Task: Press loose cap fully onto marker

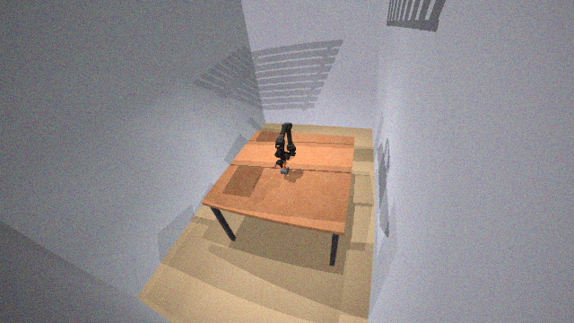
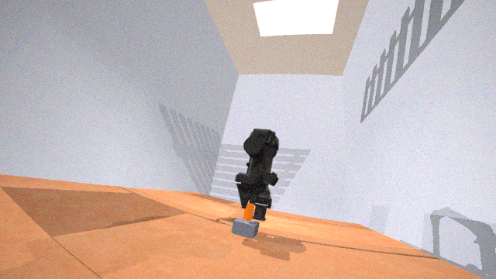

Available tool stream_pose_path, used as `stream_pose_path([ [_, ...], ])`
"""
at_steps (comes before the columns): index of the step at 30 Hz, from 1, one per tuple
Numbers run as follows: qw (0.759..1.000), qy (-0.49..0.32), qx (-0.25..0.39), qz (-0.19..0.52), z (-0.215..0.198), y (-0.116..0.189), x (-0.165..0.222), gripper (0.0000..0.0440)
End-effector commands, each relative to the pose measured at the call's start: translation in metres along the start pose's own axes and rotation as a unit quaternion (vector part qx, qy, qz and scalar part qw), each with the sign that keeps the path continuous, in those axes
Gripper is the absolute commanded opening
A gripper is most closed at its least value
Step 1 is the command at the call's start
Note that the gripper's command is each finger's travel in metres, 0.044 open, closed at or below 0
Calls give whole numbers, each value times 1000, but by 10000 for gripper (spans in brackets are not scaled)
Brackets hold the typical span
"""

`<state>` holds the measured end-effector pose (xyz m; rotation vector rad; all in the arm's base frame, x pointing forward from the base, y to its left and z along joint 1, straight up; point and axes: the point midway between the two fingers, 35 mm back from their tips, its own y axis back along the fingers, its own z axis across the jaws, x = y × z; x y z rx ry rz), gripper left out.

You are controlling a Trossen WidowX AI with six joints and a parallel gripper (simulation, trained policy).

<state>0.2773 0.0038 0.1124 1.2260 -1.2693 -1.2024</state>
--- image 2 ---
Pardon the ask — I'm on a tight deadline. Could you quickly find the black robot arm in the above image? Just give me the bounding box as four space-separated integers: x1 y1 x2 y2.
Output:
243 129 279 221

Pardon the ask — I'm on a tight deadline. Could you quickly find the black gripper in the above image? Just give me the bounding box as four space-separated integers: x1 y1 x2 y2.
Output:
235 160 266 209

